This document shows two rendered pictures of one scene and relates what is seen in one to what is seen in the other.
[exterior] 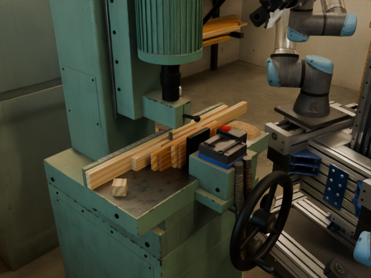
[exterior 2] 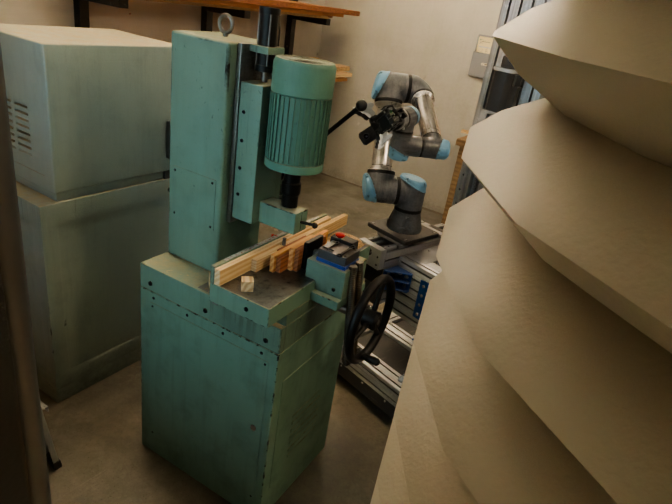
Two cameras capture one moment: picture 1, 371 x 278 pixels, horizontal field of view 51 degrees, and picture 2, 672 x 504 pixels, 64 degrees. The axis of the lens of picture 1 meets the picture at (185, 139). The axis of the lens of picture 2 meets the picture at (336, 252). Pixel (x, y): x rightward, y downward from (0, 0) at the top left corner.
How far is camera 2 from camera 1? 0.60 m
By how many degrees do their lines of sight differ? 14
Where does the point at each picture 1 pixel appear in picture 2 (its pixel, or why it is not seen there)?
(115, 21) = (244, 131)
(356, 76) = (440, 196)
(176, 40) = (306, 154)
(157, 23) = (291, 138)
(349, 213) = not seen: hidden behind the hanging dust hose
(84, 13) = (214, 120)
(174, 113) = (293, 220)
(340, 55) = (424, 171)
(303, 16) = (404, 138)
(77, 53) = (197, 156)
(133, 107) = (251, 212)
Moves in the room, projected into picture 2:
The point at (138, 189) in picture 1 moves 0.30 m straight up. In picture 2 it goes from (263, 287) to (273, 187)
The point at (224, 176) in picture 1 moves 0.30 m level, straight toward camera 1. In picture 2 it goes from (342, 276) to (351, 335)
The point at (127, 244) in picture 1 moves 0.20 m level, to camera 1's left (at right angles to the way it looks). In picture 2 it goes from (241, 344) to (172, 343)
